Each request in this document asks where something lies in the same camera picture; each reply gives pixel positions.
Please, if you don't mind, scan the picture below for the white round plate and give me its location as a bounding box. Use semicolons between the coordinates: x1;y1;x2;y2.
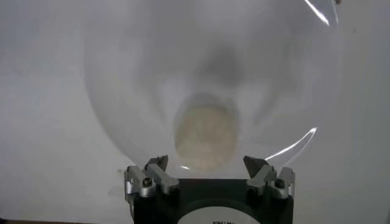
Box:
82;0;347;180

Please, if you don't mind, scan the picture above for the white steamed baozi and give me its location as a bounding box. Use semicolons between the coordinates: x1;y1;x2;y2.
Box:
173;100;238;171

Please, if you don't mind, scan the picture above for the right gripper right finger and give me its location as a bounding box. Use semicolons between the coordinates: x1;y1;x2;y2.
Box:
243;155;296;200

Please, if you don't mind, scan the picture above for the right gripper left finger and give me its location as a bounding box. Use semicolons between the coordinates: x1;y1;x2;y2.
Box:
123;154;180;203

